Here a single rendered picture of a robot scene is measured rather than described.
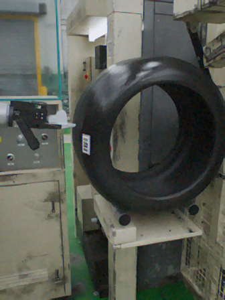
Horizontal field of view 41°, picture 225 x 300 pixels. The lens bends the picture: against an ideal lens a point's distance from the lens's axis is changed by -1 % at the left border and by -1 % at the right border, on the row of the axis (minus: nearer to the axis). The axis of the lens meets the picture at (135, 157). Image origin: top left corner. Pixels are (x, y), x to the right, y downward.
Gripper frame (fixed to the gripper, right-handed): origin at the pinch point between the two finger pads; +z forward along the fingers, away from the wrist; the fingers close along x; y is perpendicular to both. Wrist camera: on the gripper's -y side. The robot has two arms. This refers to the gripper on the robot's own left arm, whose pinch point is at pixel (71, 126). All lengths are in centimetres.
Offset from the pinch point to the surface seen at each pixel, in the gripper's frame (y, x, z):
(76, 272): -120, 88, 24
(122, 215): -28.7, -9.6, 19.1
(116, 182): -15.5, -12.2, 14.5
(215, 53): 34, 9, 57
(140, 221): -39, 4, 32
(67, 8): 230, 923, 83
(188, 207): -26, -9, 46
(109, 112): 7.4, -12.1, 9.6
